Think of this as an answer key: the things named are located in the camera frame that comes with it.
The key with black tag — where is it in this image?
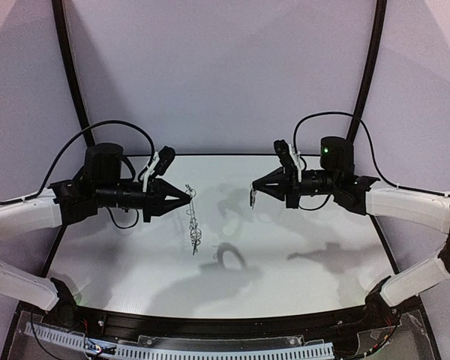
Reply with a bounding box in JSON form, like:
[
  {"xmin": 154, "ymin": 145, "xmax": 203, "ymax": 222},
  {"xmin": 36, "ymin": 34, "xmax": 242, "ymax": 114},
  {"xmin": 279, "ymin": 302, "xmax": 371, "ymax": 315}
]
[{"xmin": 249, "ymin": 188, "xmax": 257, "ymax": 209}]

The metal ring plate with keyrings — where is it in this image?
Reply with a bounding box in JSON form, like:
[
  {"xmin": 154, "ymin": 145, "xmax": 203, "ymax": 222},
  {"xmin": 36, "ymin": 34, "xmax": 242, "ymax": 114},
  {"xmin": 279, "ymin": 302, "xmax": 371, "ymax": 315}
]
[{"xmin": 185, "ymin": 184, "xmax": 203, "ymax": 256}]

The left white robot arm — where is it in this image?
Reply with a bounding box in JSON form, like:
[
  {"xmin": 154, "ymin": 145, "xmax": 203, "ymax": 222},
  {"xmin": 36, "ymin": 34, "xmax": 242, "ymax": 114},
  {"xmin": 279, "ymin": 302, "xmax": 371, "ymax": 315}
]
[{"xmin": 0, "ymin": 142, "xmax": 191, "ymax": 312}]

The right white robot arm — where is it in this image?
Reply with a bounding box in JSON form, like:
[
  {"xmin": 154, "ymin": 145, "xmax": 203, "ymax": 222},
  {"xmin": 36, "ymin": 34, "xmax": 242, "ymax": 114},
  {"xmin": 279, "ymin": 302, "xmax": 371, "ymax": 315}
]
[{"xmin": 250, "ymin": 136, "xmax": 450, "ymax": 309}]

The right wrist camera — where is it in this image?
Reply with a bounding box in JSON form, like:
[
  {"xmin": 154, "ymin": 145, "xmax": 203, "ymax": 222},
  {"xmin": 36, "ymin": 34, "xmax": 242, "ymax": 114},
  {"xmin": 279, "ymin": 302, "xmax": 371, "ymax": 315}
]
[{"xmin": 273, "ymin": 139, "xmax": 295, "ymax": 169}]

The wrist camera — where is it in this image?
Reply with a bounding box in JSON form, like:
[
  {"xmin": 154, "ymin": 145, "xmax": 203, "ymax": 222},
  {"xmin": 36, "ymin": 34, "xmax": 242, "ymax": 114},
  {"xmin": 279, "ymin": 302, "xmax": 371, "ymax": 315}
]
[
  {"xmin": 273, "ymin": 139, "xmax": 295, "ymax": 169},
  {"xmin": 152, "ymin": 146, "xmax": 176, "ymax": 176}
]

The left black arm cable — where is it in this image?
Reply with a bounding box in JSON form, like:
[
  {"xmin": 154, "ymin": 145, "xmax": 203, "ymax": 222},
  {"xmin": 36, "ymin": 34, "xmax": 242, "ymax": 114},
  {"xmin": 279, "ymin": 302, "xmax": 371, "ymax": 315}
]
[{"xmin": 0, "ymin": 119, "xmax": 157, "ymax": 211}]

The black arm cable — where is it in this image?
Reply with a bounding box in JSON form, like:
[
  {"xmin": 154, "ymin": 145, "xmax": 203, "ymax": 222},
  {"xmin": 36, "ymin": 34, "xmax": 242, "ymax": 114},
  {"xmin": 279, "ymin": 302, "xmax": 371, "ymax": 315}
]
[
  {"xmin": 292, "ymin": 111, "xmax": 450, "ymax": 198},
  {"xmin": 0, "ymin": 119, "xmax": 157, "ymax": 211}
]

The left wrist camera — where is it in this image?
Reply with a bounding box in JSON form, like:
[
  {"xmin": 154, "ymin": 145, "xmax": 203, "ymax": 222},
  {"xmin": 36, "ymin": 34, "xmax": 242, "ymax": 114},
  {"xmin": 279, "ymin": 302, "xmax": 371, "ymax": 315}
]
[{"xmin": 152, "ymin": 146, "xmax": 176, "ymax": 176}]

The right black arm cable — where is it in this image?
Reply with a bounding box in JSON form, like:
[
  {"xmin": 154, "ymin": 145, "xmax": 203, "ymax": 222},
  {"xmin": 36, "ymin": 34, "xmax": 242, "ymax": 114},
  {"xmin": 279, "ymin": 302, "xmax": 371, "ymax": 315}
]
[{"xmin": 292, "ymin": 111, "xmax": 450, "ymax": 198}]

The black front frame rail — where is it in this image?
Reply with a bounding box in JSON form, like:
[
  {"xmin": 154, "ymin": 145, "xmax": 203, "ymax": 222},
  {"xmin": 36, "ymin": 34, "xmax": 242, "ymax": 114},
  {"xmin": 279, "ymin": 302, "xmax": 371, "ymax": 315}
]
[{"xmin": 76, "ymin": 307, "xmax": 372, "ymax": 340}]

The white slotted cable duct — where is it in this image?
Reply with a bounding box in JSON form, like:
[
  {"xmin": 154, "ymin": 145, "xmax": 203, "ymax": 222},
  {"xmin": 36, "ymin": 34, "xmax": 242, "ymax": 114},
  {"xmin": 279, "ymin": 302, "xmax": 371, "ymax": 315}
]
[{"xmin": 19, "ymin": 322, "xmax": 335, "ymax": 360}]

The right black frame post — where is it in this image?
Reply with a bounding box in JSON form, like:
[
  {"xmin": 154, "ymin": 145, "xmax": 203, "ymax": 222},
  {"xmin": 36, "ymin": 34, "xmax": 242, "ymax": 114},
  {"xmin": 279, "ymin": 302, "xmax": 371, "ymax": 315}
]
[{"xmin": 346, "ymin": 0, "xmax": 388, "ymax": 143}]

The black frame post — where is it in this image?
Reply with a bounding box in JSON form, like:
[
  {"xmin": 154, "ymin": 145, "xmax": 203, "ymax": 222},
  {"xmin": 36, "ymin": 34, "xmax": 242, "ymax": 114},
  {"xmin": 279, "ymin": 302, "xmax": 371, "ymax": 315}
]
[
  {"xmin": 346, "ymin": 0, "xmax": 388, "ymax": 143},
  {"xmin": 51, "ymin": 0, "xmax": 91, "ymax": 131}
]

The left black frame post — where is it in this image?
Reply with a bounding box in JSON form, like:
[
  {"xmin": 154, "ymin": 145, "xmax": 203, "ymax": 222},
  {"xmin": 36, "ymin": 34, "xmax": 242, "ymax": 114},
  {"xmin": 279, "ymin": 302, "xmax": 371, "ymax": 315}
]
[{"xmin": 51, "ymin": 0, "xmax": 91, "ymax": 131}]

